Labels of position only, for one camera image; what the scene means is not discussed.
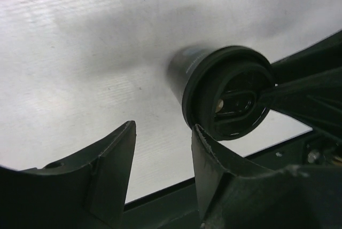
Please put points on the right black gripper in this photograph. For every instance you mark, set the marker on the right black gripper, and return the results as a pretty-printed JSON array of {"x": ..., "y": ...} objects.
[{"x": 313, "y": 92}]

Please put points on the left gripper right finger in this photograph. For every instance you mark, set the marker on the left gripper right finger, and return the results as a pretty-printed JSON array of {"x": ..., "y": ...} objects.
[{"x": 234, "y": 192}]

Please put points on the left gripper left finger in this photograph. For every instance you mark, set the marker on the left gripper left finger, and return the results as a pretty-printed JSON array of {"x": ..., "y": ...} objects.
[{"x": 84, "y": 190}]

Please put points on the black cup lid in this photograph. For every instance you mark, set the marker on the black cup lid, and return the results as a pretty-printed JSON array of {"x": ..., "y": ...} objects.
[{"x": 222, "y": 91}]

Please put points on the black coffee cup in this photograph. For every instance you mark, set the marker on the black coffee cup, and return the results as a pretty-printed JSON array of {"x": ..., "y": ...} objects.
[{"x": 181, "y": 66}]

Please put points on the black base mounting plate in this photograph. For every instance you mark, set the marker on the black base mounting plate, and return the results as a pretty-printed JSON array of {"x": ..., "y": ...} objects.
[{"x": 177, "y": 206}]

